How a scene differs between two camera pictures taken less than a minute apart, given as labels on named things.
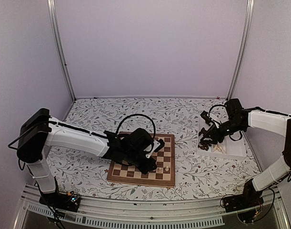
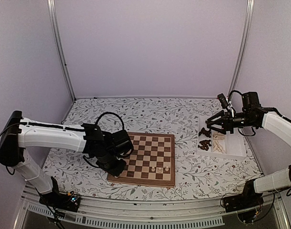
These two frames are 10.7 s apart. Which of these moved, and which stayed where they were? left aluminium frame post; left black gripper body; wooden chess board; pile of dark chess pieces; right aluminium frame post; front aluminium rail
Moved: left black gripper body
Stayed: left aluminium frame post; pile of dark chess pieces; front aluminium rail; right aluminium frame post; wooden chess board
